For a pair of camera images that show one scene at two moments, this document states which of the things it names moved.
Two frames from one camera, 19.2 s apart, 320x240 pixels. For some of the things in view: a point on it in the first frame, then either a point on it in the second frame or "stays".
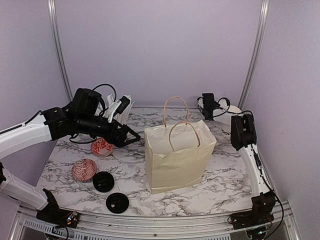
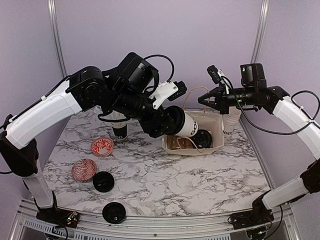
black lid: x=117 y=203 to x=114 y=212
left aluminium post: x=52 y=7 stays
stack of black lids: x=103 y=181 stays
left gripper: x=120 y=140 to x=154 y=125
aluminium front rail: x=28 y=226 stays
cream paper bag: x=177 y=154 to x=211 y=121
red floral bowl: x=100 y=147 stays
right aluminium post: x=264 y=7 stays
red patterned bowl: x=83 y=170 stays
